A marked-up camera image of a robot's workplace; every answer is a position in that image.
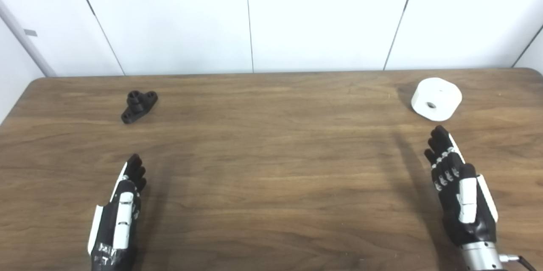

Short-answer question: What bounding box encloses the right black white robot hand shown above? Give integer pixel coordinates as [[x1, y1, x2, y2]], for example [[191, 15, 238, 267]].
[[424, 125, 499, 247]]

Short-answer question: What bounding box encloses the gray wall corner trim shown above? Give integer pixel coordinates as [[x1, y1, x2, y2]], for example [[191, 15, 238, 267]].
[[0, 0, 57, 78]]

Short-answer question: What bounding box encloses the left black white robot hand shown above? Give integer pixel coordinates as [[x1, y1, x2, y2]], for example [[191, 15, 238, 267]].
[[87, 154, 147, 271]]

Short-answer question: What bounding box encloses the black plastic holder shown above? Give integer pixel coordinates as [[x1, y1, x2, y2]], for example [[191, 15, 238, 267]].
[[121, 90, 159, 125]]

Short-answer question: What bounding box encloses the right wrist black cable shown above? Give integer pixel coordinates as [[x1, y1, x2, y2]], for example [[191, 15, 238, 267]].
[[500, 254, 537, 271]]

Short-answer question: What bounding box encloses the white plastic block with holes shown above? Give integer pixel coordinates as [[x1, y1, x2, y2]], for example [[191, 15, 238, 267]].
[[411, 77, 463, 122]]

